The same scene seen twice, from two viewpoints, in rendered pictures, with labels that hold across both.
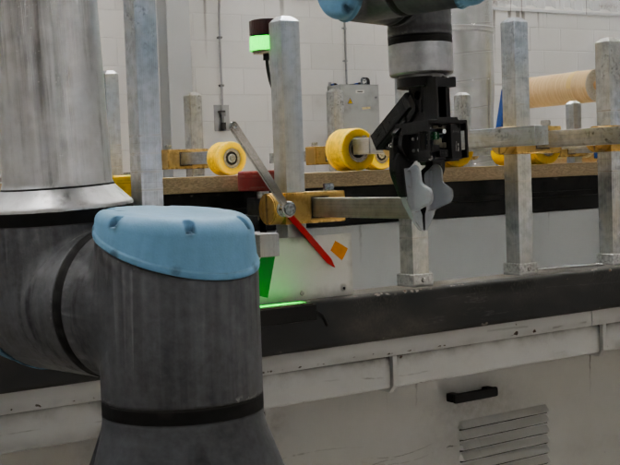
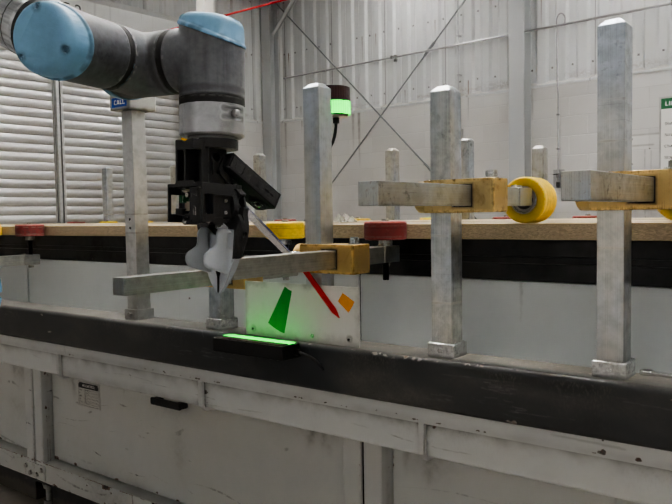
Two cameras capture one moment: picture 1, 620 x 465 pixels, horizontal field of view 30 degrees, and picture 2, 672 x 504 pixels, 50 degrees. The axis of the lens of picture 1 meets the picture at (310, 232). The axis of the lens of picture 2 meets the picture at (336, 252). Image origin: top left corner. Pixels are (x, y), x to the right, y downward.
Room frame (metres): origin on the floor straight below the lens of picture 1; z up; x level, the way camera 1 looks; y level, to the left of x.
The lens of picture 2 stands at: (1.47, -1.16, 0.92)
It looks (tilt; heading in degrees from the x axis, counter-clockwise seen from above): 3 degrees down; 72
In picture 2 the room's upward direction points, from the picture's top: 1 degrees counter-clockwise
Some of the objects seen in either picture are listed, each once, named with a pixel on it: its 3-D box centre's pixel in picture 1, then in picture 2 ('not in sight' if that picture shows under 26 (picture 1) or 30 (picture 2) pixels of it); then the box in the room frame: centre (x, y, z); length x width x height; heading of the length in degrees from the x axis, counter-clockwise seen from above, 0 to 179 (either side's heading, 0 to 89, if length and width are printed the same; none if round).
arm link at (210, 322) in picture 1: (172, 299); not in sight; (1.07, 0.13, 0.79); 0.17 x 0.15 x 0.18; 47
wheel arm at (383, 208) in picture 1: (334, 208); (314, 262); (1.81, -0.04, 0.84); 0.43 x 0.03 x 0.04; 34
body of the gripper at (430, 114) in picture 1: (427, 121); (208, 183); (1.62, -0.17, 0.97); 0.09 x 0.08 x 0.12; 34
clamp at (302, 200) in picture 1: (301, 207); (330, 258); (1.85, 0.01, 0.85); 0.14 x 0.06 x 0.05; 124
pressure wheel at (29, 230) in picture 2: not in sight; (30, 242); (1.28, 1.11, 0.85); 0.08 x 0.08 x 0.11
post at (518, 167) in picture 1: (517, 149); (614, 204); (2.12, -0.38, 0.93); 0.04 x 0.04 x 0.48; 34
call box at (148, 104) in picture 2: not in sight; (132, 96); (1.55, 0.45, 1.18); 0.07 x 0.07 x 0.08; 34
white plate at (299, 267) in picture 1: (285, 269); (298, 312); (1.80, 0.04, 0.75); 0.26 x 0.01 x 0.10; 124
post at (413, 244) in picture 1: (411, 185); (446, 244); (1.98, -0.18, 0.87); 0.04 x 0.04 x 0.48; 34
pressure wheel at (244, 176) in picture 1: (262, 201); (385, 249); (1.98, 0.08, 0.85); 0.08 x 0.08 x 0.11
